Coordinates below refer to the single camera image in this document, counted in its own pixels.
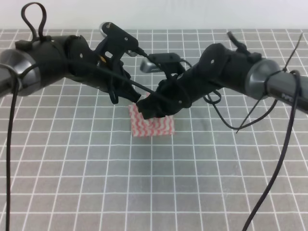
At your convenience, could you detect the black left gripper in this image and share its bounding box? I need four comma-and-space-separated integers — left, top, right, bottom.
69, 36, 141, 103

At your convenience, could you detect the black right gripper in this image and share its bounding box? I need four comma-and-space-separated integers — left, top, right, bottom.
136, 72, 217, 119

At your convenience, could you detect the pink white wavy striped towel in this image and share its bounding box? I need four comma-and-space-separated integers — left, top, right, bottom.
128, 104, 175, 137

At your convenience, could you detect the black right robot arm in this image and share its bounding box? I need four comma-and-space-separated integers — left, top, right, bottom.
136, 32, 295, 119

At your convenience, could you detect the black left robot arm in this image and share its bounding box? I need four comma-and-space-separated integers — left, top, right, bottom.
0, 35, 141, 104

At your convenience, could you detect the grey checked tablecloth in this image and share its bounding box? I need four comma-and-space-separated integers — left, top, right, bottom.
10, 29, 308, 231

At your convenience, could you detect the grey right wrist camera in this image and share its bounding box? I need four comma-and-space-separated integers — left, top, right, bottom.
140, 53, 185, 74

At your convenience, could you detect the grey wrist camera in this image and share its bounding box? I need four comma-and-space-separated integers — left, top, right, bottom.
95, 22, 139, 57
140, 53, 185, 74

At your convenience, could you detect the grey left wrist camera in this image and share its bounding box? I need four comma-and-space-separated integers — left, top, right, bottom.
95, 22, 139, 57

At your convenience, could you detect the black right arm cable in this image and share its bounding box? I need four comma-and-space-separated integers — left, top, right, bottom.
203, 31, 308, 231

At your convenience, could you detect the black left camera cable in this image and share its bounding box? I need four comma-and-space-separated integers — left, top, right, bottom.
0, 2, 159, 231

